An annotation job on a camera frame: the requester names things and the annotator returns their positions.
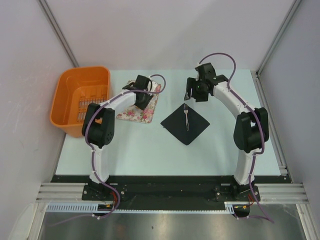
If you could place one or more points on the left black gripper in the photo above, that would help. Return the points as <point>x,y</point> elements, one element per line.
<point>143,106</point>

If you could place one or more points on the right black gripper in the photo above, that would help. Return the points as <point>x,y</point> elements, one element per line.
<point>192,84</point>

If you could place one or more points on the silver fork wooden handle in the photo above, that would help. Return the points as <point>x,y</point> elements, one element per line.
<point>186,111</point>

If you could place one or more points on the black paper napkin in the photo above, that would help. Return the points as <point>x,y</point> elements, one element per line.
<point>175,124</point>

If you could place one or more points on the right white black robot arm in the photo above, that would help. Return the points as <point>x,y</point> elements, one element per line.
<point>251,129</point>

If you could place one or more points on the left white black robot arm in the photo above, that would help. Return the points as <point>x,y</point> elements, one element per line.
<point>98,127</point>

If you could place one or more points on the floral patterned tray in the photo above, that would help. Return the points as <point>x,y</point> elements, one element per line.
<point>145,116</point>

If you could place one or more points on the orange plastic basket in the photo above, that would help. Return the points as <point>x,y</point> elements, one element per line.
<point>76,89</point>

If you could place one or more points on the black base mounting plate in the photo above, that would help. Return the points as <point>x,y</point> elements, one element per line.
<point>171,193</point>

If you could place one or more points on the aluminium front rail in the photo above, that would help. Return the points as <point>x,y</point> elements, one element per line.
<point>60,193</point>

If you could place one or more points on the white slotted cable duct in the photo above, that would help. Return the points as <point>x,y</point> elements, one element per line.
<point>60,207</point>

